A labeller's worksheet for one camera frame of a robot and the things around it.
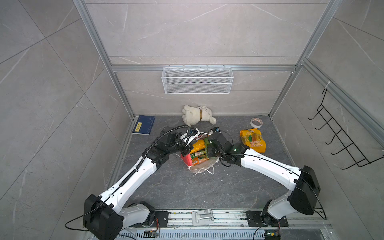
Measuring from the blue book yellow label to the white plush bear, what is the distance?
27cm

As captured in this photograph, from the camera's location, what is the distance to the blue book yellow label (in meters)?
1.12

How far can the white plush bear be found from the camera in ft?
3.62
